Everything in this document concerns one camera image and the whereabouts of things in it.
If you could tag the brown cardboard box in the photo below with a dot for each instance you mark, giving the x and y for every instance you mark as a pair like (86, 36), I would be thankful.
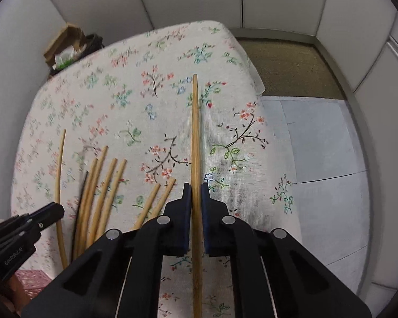
(70, 35)

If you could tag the pink perforated utensil holder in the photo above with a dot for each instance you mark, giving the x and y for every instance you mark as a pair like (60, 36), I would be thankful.
(33, 281)

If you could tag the curved wooden chopstick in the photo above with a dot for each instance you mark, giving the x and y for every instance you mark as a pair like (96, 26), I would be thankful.
(57, 199)

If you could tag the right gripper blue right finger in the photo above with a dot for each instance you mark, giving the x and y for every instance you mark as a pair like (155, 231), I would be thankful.
(214, 230)

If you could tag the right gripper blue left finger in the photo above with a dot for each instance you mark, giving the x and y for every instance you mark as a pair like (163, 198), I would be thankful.
(177, 232)

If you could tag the white lower cabinets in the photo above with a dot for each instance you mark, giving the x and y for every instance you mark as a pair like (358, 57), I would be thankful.
(359, 41)

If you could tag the floral tablecloth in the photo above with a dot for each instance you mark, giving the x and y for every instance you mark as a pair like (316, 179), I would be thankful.
(135, 96)

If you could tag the olive floor mat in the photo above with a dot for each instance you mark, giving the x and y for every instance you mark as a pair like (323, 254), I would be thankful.
(292, 69)

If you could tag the black trash bin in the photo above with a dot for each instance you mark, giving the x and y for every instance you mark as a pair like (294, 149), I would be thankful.
(94, 42)

